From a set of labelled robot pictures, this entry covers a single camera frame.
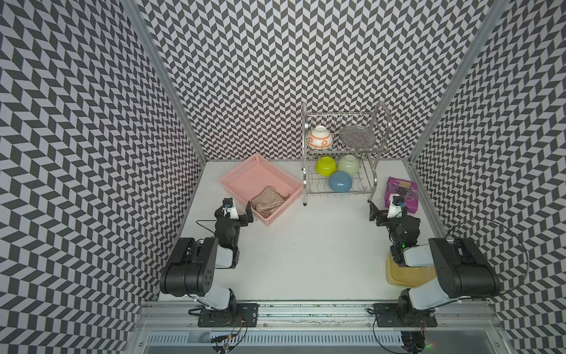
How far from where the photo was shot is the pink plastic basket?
942 millimetres

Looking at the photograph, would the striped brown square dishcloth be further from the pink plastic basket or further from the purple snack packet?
the purple snack packet

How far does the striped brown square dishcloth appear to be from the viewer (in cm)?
92
